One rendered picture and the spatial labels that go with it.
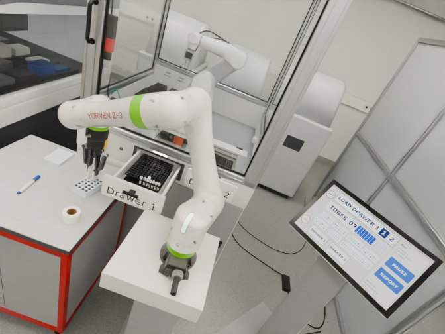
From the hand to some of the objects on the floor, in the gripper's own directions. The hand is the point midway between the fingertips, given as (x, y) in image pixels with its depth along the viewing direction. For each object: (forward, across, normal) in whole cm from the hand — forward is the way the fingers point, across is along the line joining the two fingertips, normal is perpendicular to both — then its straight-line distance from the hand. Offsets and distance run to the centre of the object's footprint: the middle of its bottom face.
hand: (92, 173), depth 130 cm
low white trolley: (+84, -16, -11) cm, 86 cm away
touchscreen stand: (+84, +123, +17) cm, 150 cm away
